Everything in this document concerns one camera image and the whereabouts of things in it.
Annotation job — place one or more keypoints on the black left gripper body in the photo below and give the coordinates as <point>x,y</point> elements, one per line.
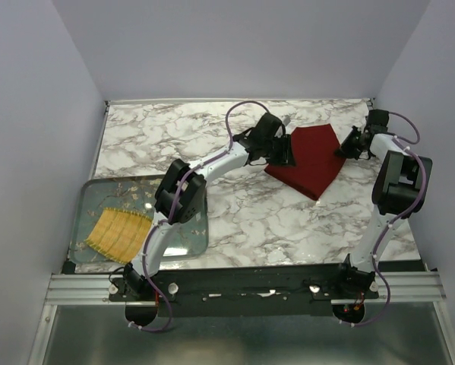
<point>276,150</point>

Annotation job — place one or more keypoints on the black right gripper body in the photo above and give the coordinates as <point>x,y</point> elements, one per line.
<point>353,141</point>

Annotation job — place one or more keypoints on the red cloth napkin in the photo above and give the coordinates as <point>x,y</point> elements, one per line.
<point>316,164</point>

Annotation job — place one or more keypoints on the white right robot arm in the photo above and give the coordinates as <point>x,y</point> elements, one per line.
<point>399,191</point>

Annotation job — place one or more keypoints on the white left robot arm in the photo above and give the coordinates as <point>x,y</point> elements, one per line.
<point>182,191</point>

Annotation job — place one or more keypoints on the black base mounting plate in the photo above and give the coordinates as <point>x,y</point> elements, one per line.
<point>312,290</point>

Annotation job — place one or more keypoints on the floral metal tray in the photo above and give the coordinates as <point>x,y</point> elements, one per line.
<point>130,193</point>

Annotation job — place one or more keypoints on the yellow woven coaster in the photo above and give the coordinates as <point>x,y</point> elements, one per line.
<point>119,234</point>

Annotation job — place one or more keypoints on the aluminium frame rail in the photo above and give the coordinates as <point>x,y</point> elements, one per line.
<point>82,290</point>

